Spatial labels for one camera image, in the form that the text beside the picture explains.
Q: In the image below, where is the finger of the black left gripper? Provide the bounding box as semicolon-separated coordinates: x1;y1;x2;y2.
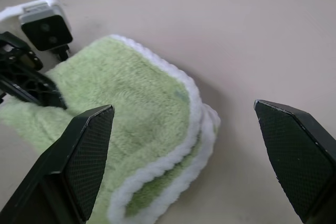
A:
52;45;71;61
0;68;68;111

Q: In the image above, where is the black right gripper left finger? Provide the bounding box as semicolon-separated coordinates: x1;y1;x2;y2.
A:
0;104;116;224

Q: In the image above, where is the green towel with white trim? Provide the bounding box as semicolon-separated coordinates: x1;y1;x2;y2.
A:
0;34;222;224

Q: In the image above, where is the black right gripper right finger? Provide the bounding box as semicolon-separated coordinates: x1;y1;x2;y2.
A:
254;99;336;224

